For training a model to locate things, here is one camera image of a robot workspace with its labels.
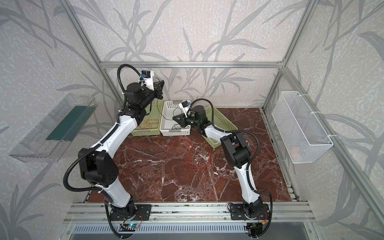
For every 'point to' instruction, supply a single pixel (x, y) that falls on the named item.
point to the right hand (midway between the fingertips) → (174, 113)
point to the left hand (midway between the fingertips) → (165, 76)
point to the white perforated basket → (168, 126)
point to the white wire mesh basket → (302, 137)
